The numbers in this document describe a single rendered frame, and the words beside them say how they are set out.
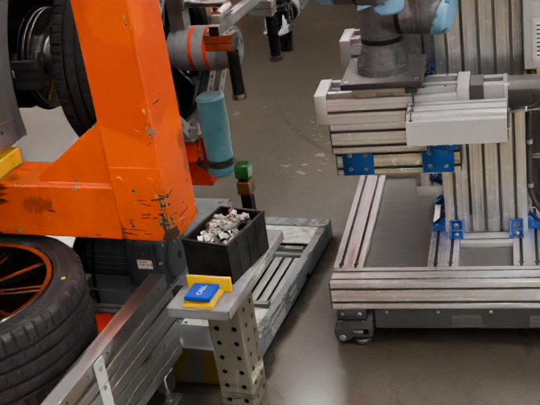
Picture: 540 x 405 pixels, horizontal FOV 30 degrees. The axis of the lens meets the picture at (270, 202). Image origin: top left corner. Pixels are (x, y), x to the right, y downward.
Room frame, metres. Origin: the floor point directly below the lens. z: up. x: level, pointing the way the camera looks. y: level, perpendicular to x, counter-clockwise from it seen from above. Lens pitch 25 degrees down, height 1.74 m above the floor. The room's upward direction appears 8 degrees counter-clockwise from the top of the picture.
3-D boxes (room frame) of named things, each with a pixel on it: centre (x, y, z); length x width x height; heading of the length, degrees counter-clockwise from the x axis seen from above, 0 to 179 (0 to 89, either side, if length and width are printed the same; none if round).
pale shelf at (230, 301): (2.35, 0.14, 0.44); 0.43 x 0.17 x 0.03; 157
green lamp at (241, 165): (2.54, 0.06, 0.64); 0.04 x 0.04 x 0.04; 67
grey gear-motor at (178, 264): (2.79, 0.49, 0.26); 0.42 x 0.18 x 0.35; 67
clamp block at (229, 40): (2.83, 0.07, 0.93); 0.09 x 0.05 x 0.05; 67
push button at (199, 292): (2.20, 0.20, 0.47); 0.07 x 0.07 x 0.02; 67
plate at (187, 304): (2.20, 0.20, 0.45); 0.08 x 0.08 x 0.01; 67
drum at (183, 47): (3.04, 0.13, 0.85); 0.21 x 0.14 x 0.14; 67
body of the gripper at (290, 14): (3.26, -0.13, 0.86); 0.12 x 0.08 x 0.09; 161
